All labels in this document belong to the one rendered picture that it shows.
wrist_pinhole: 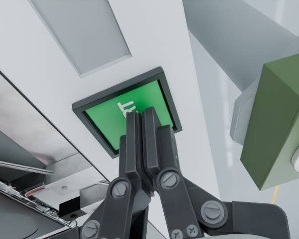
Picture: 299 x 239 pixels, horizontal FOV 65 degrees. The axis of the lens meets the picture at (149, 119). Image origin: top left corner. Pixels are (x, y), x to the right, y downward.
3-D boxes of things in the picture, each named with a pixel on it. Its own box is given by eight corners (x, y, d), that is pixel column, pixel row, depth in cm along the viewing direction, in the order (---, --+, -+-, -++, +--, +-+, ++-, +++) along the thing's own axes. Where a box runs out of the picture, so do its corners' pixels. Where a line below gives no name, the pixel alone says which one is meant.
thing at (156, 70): (111, 152, 18) (112, 159, 17) (70, 103, 14) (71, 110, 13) (180, 124, 17) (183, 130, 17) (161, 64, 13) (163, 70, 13)
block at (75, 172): (61, 178, 32) (61, 198, 30) (45, 166, 29) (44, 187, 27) (116, 155, 31) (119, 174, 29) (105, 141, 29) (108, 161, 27)
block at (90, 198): (89, 199, 37) (91, 217, 35) (79, 191, 35) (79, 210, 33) (135, 180, 37) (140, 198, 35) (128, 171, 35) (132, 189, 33)
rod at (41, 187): (26, 191, 31) (25, 201, 30) (18, 187, 30) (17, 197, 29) (58, 179, 30) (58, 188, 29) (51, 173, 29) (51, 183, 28)
